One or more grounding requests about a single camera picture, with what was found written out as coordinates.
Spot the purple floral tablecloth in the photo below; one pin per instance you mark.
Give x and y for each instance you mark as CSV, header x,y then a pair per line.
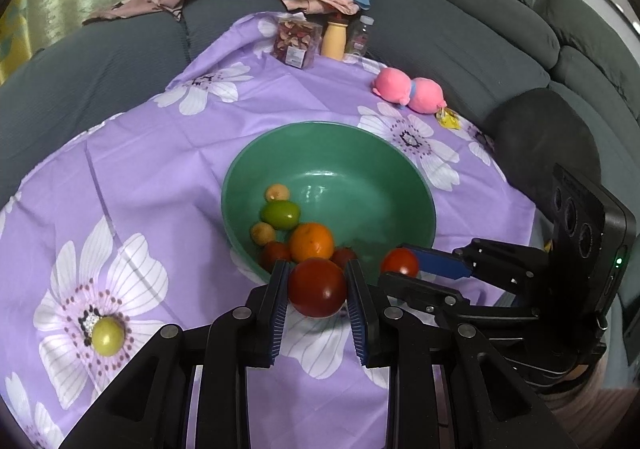
x,y
175,154

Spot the green tomato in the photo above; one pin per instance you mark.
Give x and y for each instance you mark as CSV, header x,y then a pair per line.
x,y
280,214

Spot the dark grey round cushion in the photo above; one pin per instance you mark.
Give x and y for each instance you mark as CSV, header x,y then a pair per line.
x,y
540,144

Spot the pink plush toy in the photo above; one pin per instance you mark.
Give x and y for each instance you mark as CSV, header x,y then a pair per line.
x,y
400,86

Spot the small yellow packet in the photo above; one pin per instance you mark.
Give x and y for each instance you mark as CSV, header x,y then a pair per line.
x,y
447,119

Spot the green plastic bowl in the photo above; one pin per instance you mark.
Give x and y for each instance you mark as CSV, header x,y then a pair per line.
x,y
350,164

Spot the red cherry tomato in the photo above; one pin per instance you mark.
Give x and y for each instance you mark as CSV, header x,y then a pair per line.
x,y
275,253
345,256
400,263

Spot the gold patterned curtain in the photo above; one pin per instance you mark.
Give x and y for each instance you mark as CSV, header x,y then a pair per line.
x,y
10,39

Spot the dark red tomato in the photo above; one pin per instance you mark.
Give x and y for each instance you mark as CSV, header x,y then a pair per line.
x,y
316,286

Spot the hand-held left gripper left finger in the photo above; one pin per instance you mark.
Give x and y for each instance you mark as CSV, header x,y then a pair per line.
x,y
277,319

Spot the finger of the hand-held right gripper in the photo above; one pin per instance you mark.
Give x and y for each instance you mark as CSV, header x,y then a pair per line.
x,y
425,299
435,261

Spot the yellow bottle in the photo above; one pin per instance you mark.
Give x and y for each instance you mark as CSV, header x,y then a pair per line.
x,y
334,41

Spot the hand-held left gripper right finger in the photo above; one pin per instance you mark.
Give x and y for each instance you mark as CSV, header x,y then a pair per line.
x,y
360,319

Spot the clear plastic bottle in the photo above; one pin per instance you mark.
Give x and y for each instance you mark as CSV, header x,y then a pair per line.
x,y
360,39

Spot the orange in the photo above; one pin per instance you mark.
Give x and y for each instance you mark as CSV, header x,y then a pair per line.
x,y
311,241

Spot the small yellow-orange fruit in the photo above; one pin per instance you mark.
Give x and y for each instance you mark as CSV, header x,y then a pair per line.
x,y
262,233
277,191

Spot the grey sofa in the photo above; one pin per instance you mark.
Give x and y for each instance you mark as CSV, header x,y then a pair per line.
x,y
450,19

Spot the clear dried snack packet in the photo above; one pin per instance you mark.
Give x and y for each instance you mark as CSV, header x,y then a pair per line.
x,y
295,41

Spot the yellow-green tomato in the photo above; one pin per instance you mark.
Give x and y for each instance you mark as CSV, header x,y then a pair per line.
x,y
107,336

